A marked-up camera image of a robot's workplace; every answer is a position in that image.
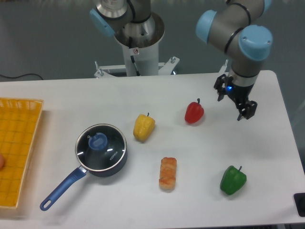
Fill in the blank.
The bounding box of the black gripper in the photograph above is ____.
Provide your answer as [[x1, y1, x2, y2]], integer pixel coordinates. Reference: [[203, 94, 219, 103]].
[[214, 73, 257, 121]]

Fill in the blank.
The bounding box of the dark blue saucepan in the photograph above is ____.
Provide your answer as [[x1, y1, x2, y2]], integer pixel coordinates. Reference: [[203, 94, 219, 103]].
[[40, 124, 128, 211]]

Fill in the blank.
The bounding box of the glass pot lid blue knob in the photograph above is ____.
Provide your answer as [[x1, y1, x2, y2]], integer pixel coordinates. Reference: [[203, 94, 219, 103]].
[[75, 123, 127, 172]]

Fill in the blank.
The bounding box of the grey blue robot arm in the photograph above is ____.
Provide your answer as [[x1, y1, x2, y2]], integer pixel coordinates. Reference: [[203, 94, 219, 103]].
[[90, 0, 273, 119]]

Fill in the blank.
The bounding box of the red bell pepper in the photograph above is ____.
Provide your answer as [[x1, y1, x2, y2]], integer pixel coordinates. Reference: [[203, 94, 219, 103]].
[[184, 98, 204, 124]]

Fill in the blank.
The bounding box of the green bell pepper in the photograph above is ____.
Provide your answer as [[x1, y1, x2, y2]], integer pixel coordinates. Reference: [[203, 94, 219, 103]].
[[220, 166, 247, 196]]

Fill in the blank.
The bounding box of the yellow bell pepper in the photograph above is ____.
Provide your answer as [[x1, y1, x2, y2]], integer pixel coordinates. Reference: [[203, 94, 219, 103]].
[[133, 112, 155, 142]]

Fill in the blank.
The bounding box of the braided bread loaf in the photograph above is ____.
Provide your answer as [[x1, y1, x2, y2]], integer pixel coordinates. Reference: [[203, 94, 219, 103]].
[[159, 157, 177, 190]]

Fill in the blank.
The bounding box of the black device at table edge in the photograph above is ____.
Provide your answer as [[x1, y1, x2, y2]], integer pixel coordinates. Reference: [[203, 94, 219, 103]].
[[294, 193, 305, 217]]

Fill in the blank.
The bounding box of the yellow woven basket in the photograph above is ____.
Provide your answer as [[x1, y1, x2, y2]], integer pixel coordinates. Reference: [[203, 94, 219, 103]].
[[0, 97, 44, 209]]

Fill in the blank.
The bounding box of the white table bracket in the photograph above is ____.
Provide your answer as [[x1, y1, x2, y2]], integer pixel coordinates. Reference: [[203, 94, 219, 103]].
[[218, 59, 228, 74]]

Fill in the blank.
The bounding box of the black floor cable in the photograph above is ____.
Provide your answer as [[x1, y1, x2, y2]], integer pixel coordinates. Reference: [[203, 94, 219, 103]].
[[0, 73, 43, 80]]

